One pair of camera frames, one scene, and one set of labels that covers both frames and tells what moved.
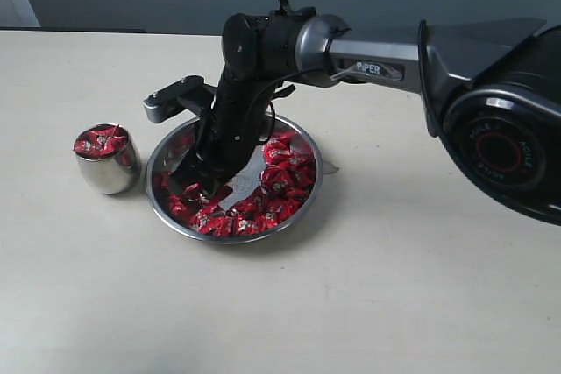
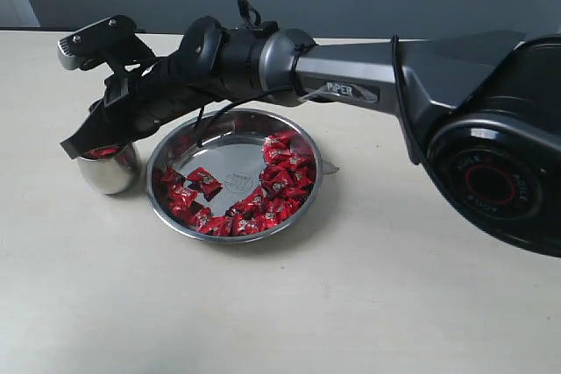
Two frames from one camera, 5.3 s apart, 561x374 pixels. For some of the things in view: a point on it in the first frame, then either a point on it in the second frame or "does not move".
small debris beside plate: (330, 168) does not move
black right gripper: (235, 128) → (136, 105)
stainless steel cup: (108, 158) does not move
